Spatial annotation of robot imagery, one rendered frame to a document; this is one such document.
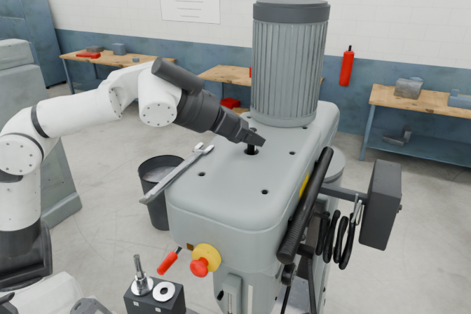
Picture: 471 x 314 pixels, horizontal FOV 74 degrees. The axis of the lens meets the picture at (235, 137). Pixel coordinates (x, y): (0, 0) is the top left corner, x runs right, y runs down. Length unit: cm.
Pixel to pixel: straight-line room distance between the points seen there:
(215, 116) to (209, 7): 497
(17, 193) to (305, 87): 69
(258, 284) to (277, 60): 59
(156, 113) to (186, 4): 526
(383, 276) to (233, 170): 257
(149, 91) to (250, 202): 27
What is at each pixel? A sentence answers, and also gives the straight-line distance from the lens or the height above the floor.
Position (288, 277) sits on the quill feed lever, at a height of 147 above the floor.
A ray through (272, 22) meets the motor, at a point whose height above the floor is 217.
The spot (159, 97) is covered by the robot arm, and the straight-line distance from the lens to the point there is 55.
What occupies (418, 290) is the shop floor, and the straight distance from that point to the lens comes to 317.
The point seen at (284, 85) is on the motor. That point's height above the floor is 201.
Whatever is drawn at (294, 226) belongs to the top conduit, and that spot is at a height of 181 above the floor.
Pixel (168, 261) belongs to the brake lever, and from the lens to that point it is 75.
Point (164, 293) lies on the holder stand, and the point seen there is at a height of 109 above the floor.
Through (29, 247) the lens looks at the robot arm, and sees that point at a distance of 83.
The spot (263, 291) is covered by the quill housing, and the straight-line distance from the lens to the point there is 95.
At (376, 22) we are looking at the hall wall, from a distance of 484.
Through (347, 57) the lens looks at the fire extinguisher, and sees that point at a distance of 480.
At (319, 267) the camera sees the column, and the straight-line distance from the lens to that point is 152.
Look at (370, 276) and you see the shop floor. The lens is 310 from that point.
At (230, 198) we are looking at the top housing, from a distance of 61.
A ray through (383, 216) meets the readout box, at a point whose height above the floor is 165.
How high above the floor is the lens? 227
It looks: 28 degrees down
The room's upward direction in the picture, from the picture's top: straight up
